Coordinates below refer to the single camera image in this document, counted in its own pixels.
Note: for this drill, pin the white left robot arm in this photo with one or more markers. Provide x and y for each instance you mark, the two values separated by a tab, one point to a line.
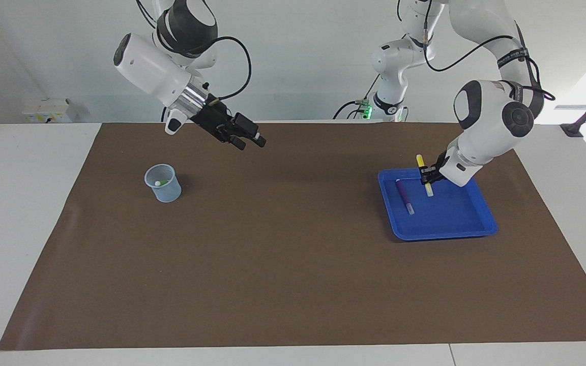
481	112

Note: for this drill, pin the brown table mat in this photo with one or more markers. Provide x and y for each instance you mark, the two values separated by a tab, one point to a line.
283	264

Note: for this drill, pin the yellow marker pen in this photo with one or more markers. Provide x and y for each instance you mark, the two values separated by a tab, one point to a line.
419	160

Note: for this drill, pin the translucent plastic cup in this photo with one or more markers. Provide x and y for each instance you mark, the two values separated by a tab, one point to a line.
166	192

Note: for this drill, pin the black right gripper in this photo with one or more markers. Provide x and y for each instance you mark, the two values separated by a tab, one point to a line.
214	118

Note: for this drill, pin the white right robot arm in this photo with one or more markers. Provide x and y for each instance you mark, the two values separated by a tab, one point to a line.
155	66

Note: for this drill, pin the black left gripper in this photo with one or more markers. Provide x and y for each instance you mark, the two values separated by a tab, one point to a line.
441	168

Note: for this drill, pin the white wall socket box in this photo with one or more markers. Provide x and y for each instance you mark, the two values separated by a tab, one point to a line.
46	111

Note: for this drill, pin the green marker pen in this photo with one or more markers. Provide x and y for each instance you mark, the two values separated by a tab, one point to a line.
157	182

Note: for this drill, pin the blue plastic tray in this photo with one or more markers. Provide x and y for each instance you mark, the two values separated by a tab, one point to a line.
456	218

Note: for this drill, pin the purple marker pen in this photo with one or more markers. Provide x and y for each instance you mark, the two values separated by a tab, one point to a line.
404	195

